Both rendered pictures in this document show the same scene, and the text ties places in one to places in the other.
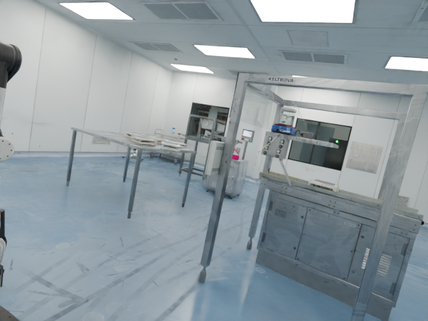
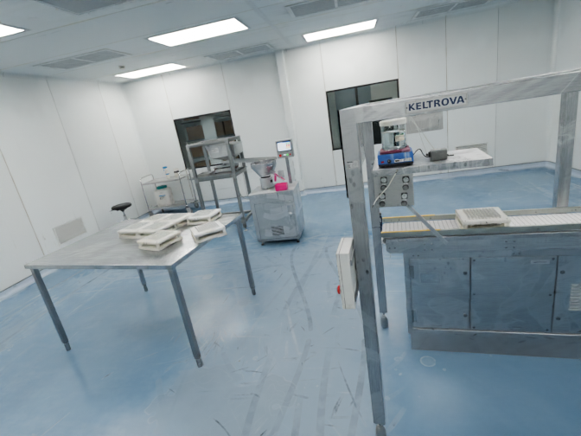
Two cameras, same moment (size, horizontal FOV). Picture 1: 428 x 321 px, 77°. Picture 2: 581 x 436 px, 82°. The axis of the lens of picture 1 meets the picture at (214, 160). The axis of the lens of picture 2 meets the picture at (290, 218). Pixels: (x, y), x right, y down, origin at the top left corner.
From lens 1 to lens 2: 1.07 m
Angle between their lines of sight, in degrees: 16
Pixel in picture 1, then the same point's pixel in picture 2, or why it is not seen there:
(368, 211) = (568, 238)
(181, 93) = (151, 112)
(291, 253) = (462, 323)
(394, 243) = not seen: outside the picture
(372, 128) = (424, 73)
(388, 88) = not seen: outside the picture
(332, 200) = (508, 240)
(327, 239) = (511, 291)
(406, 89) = not seen: outside the picture
